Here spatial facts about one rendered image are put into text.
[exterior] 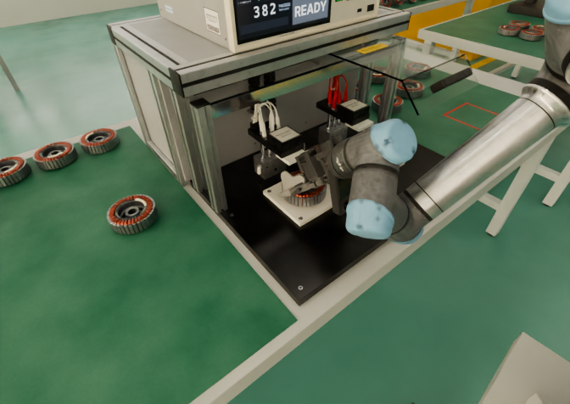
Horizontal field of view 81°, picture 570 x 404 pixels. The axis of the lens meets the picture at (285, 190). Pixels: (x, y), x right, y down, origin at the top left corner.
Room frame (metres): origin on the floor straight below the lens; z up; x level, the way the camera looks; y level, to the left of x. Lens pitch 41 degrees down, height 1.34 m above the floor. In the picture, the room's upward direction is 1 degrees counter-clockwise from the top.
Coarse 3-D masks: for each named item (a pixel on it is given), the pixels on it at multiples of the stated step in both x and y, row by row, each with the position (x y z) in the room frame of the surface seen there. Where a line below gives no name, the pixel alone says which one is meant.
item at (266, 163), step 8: (272, 152) 0.77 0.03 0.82; (256, 160) 0.74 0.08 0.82; (264, 160) 0.73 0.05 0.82; (272, 160) 0.73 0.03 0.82; (280, 160) 0.75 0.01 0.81; (256, 168) 0.74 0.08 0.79; (264, 168) 0.71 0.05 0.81; (272, 168) 0.73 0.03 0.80; (280, 168) 0.75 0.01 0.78; (264, 176) 0.72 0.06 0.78
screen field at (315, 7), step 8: (296, 0) 0.79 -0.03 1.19; (304, 0) 0.80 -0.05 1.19; (312, 0) 0.82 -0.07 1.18; (320, 0) 0.83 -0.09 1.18; (296, 8) 0.79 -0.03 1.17; (304, 8) 0.80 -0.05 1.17; (312, 8) 0.82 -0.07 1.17; (320, 8) 0.83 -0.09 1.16; (296, 16) 0.79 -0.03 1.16; (304, 16) 0.80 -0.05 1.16; (312, 16) 0.82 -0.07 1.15; (320, 16) 0.83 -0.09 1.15; (296, 24) 0.79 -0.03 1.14
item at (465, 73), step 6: (456, 72) 0.71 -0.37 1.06; (462, 72) 0.71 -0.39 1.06; (468, 72) 0.72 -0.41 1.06; (444, 78) 0.67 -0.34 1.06; (450, 78) 0.68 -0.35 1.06; (456, 78) 0.69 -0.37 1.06; (462, 78) 0.70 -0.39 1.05; (438, 84) 0.67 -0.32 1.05; (444, 84) 0.66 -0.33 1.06; (450, 84) 0.67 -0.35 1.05; (432, 90) 0.68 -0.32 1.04; (438, 90) 0.67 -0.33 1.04
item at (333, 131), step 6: (336, 120) 0.94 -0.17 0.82; (324, 126) 0.90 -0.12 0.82; (330, 126) 0.90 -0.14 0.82; (336, 126) 0.90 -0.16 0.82; (342, 126) 0.90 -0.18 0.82; (324, 132) 0.88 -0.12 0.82; (330, 132) 0.87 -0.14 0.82; (336, 132) 0.88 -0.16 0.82; (342, 132) 0.89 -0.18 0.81; (318, 138) 0.90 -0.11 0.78; (324, 138) 0.88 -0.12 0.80; (330, 138) 0.86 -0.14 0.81; (342, 138) 0.89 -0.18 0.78
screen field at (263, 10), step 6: (252, 6) 0.72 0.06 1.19; (258, 6) 0.73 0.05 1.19; (264, 6) 0.74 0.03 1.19; (270, 6) 0.75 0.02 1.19; (276, 6) 0.76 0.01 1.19; (258, 12) 0.73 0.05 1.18; (264, 12) 0.74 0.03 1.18; (270, 12) 0.75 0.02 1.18; (276, 12) 0.76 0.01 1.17; (258, 18) 0.73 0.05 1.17
